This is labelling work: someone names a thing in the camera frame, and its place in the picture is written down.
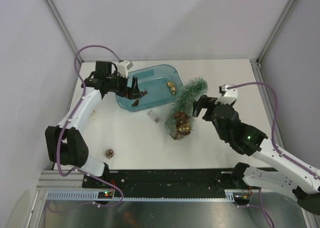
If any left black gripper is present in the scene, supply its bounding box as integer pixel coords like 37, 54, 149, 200
106, 71, 142, 100

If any small frosted christmas tree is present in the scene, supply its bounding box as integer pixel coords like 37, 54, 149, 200
164, 77, 208, 140

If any clear battery box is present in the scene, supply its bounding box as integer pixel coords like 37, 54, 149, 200
147, 110, 160, 123

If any brown ribbon ornament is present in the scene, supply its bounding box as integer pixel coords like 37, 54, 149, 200
174, 111, 192, 140

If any pine cone ornament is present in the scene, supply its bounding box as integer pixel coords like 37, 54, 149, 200
104, 148, 115, 159

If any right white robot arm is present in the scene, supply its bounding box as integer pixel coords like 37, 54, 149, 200
192, 95, 320, 215

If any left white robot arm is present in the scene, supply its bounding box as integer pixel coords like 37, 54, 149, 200
45, 60, 143, 188

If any teal plastic container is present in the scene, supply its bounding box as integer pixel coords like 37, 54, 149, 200
115, 64, 183, 112

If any gold bell cluster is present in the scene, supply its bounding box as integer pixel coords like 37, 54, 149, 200
167, 81, 177, 93

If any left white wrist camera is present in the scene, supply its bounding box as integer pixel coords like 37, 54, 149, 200
116, 60, 133, 78

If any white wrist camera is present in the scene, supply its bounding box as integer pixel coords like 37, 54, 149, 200
116, 60, 133, 78
215, 84, 238, 106

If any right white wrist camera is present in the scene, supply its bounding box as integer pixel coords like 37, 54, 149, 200
215, 84, 238, 106

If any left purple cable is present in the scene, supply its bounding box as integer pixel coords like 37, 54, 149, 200
47, 44, 126, 214

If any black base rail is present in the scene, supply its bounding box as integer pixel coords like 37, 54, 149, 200
82, 168, 252, 198

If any grey slotted cable duct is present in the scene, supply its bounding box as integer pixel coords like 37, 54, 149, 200
46, 189, 251, 203

